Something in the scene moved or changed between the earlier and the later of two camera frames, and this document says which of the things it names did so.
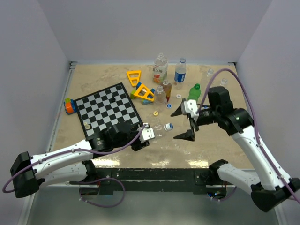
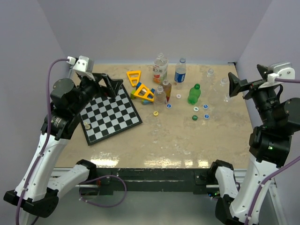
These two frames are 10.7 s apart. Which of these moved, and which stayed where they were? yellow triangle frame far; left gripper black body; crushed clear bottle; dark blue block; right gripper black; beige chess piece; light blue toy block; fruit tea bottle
Moved: left gripper black body; crushed clear bottle; right gripper black
Stayed: light blue toy block; dark blue block; fruit tea bottle; beige chess piece; yellow triangle frame far
